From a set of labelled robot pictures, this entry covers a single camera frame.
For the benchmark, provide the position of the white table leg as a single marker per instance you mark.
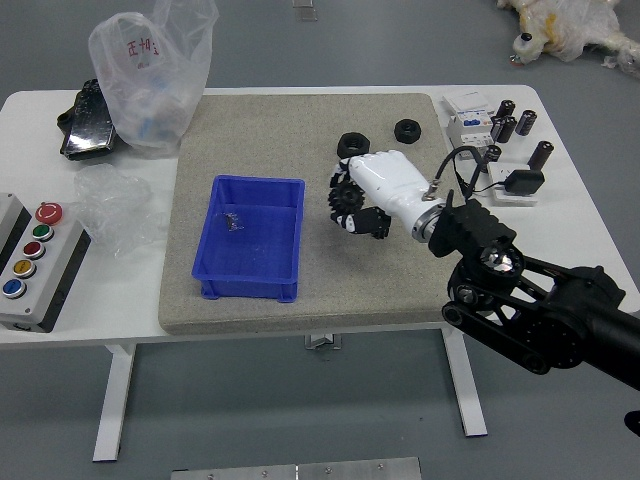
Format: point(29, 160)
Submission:
point(470, 400)
point(115, 400)

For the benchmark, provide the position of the big black hex nut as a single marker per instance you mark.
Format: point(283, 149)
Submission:
point(354, 142)

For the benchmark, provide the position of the blue plastic box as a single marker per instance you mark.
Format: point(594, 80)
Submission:
point(250, 250)

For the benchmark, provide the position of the white power socket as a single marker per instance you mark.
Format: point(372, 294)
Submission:
point(520, 200)

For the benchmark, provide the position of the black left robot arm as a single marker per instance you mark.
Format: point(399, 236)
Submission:
point(634, 422)

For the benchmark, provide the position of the white circuit breaker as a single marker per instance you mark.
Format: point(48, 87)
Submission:
point(465, 125)

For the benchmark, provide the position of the metal table bracket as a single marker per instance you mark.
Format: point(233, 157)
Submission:
point(322, 342)

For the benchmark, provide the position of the black toothed gear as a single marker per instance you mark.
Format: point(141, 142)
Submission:
point(346, 196)

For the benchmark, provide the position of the large grey metal plate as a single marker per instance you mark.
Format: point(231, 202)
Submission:
point(250, 471)

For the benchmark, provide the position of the small metal floor plate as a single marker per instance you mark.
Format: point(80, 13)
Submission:
point(305, 10)

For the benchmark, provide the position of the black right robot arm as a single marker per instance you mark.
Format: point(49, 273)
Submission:
point(575, 320)

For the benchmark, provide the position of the plastic-wrapped plush toy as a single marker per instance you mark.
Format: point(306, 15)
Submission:
point(575, 25)

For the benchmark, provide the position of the black cylindrical capacitor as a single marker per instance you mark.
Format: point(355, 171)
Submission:
point(491, 157)
point(506, 108)
point(541, 155)
point(510, 129)
point(526, 122)
point(497, 130)

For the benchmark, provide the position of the small black hex nut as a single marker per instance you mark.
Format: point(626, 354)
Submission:
point(398, 133)

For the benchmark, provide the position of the small metal screws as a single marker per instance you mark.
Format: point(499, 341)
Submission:
point(233, 222)

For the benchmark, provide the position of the grey-brown mat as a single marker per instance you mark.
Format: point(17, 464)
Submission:
point(300, 125)

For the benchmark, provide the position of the black glossy tray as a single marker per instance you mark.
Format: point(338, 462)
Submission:
point(87, 130)

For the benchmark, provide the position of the crumpled clear plastic bag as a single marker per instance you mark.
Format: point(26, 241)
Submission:
point(115, 205)

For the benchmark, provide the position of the clear plastic bag red print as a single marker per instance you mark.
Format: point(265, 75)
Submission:
point(150, 100)

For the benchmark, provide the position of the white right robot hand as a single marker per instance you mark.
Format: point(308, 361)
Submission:
point(390, 180)

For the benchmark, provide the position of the grey push-button control box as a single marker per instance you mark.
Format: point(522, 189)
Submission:
point(30, 280)

